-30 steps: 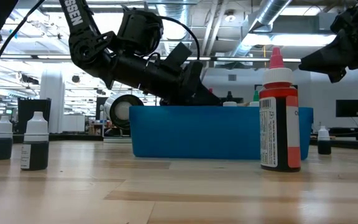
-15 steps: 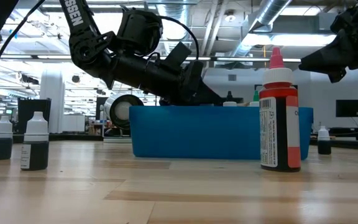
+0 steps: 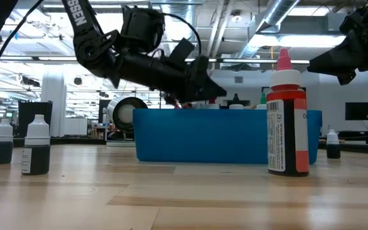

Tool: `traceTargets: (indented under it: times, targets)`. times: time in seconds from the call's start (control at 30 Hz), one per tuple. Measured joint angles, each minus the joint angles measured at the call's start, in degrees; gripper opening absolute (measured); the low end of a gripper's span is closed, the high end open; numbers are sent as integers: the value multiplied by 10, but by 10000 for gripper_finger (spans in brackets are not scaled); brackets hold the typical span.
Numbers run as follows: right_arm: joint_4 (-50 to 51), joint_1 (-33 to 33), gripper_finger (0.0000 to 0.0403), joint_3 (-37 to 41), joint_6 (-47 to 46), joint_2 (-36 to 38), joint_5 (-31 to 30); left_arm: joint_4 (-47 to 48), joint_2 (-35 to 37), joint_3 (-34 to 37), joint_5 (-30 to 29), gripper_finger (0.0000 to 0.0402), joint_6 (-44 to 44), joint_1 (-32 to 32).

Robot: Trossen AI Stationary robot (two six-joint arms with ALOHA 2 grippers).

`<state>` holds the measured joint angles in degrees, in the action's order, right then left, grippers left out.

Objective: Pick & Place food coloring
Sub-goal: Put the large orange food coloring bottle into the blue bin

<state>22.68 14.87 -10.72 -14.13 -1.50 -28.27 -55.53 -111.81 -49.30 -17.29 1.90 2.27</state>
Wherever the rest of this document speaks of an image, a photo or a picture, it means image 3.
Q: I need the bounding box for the pink cap food coloring bottle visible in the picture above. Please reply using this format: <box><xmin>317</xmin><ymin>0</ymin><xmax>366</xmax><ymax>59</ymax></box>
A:
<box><xmin>266</xmin><ymin>48</ymin><xmax>310</xmax><ymax>177</ymax></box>

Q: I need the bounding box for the silver slanted ceiling duct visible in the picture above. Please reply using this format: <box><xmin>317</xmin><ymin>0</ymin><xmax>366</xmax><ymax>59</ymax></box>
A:
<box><xmin>238</xmin><ymin>0</ymin><xmax>302</xmax><ymax>60</ymax></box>

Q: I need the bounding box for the black bin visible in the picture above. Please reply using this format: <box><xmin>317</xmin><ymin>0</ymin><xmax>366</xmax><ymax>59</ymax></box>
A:
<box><xmin>17</xmin><ymin>100</ymin><xmax>54</xmax><ymax>138</ymax></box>

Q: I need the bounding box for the long ceiling light strip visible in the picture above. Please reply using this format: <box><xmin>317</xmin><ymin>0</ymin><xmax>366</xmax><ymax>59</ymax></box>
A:
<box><xmin>0</xmin><ymin>56</ymin><xmax>311</xmax><ymax>65</ymax></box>

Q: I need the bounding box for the small white cap dark bottle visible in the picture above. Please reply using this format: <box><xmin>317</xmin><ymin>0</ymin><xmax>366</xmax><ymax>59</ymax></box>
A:
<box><xmin>0</xmin><ymin>118</ymin><xmax>14</xmax><ymax>165</ymax></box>
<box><xmin>326</xmin><ymin>128</ymin><xmax>341</xmax><ymax>160</ymax></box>
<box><xmin>20</xmin><ymin>114</ymin><xmax>51</xmax><ymax>176</ymax></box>

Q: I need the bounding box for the silver ribbed ceiling duct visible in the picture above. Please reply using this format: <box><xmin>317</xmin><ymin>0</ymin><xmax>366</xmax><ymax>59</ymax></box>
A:
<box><xmin>161</xmin><ymin>3</ymin><xmax>197</xmax><ymax>58</ymax></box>

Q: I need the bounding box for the blue plastic tray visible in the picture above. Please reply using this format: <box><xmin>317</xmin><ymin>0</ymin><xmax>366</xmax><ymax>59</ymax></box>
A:
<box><xmin>132</xmin><ymin>108</ymin><xmax>323</xmax><ymax>165</ymax></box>

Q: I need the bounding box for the white cylindrical lamp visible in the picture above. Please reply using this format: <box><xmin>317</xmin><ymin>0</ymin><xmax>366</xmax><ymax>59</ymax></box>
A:
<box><xmin>106</xmin><ymin>96</ymin><xmax>149</xmax><ymax>134</ymax></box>

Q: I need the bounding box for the black wall monitor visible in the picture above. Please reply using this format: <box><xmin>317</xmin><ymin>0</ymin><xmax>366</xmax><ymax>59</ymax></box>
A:
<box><xmin>345</xmin><ymin>102</ymin><xmax>368</xmax><ymax>121</ymax></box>

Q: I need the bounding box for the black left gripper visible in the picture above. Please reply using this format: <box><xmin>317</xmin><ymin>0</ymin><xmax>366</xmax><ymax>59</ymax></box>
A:
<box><xmin>177</xmin><ymin>56</ymin><xmax>227</xmax><ymax>104</ymax></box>

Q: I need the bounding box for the black cap food coloring bottle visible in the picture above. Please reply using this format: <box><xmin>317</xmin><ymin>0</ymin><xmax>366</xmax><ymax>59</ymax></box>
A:
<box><xmin>229</xmin><ymin>93</ymin><xmax>244</xmax><ymax>110</ymax></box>

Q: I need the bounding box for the green cap food coloring bottle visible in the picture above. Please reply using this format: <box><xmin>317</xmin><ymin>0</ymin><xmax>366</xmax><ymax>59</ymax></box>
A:
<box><xmin>256</xmin><ymin>92</ymin><xmax>268</xmax><ymax>110</ymax></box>

